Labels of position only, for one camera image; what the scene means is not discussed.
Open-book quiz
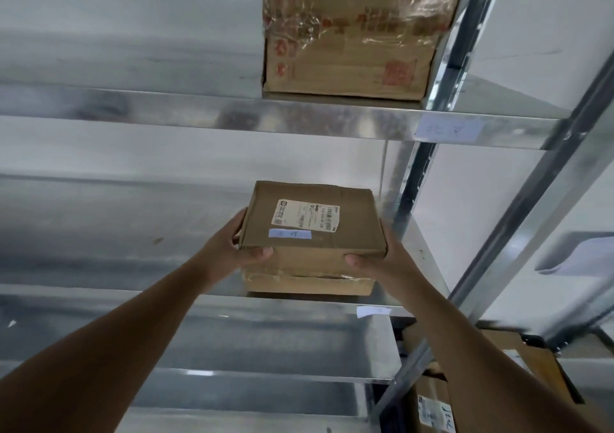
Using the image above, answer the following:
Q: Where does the person's right hand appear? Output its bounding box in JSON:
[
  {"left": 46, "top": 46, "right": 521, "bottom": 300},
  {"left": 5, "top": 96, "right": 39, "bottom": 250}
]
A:
[{"left": 343, "top": 220, "right": 425, "bottom": 302}]

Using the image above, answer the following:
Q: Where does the person's left hand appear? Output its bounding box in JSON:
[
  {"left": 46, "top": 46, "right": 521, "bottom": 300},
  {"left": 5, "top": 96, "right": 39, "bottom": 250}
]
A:
[{"left": 199, "top": 207, "right": 274, "bottom": 290}]

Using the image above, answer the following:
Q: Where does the plain brown cardboard box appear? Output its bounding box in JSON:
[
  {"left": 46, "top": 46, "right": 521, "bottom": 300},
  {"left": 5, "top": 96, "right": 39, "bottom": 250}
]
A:
[{"left": 238, "top": 180, "right": 388, "bottom": 297}]

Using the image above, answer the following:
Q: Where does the metal shelving rack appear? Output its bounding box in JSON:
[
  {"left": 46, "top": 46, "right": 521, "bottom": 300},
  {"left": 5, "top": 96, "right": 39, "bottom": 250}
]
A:
[{"left": 0, "top": 0, "right": 574, "bottom": 433}]

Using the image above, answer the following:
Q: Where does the small box with red print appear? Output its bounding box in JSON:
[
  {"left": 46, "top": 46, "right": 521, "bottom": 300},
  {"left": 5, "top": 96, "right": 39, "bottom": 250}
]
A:
[{"left": 260, "top": 0, "right": 469, "bottom": 102}]

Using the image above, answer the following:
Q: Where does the person's right forearm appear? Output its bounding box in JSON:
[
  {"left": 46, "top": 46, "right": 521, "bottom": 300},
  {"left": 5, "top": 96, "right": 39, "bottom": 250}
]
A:
[{"left": 405, "top": 276, "right": 605, "bottom": 433}]

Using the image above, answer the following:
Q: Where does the person's left forearm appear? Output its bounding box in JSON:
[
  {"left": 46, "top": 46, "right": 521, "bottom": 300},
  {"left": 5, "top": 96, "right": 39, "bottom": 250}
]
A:
[{"left": 0, "top": 260, "right": 221, "bottom": 433}]

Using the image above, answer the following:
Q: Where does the pile of crated cardboard parcels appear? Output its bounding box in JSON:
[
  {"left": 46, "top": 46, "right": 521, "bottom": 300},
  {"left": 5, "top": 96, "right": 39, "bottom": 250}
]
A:
[{"left": 400, "top": 324, "right": 586, "bottom": 433}]

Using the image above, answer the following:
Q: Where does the grey metal storage rack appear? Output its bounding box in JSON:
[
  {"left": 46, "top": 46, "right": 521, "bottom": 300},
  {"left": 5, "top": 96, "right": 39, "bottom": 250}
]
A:
[{"left": 450, "top": 53, "right": 614, "bottom": 366}]

